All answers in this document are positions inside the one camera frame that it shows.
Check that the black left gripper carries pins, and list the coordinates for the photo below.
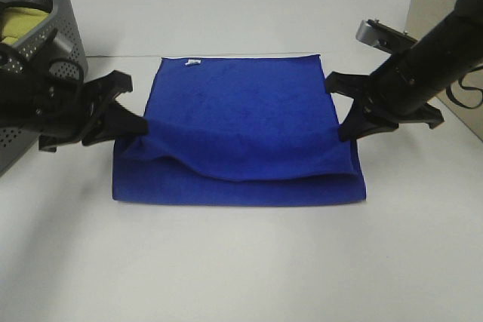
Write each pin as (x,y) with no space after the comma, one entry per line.
(62,107)

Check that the blue microfibre towel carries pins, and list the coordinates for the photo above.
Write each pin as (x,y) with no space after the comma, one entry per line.
(239,132)

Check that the yellow-green towel in basket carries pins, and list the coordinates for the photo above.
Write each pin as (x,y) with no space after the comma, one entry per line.
(16,22)

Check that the grey perforated plastic basket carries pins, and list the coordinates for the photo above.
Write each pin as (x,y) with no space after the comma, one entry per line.
(15,141)

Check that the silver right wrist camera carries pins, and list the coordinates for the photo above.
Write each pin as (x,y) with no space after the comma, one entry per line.
(377,35)

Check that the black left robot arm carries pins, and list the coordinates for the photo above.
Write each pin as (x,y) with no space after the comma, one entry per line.
(17,89)

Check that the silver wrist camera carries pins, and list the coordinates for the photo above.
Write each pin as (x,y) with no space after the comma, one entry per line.
(377,35)
(59,47)

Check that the white towel label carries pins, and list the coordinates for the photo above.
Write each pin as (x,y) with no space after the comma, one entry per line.
(192,62)

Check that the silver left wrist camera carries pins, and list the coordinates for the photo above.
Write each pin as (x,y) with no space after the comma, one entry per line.
(59,47)

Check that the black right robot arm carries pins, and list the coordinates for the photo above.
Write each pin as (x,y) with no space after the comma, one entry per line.
(450,50)

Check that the beige storage box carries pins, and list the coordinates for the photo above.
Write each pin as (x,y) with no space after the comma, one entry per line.
(422,16)

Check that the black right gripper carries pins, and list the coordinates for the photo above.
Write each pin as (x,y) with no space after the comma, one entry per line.
(400,95)

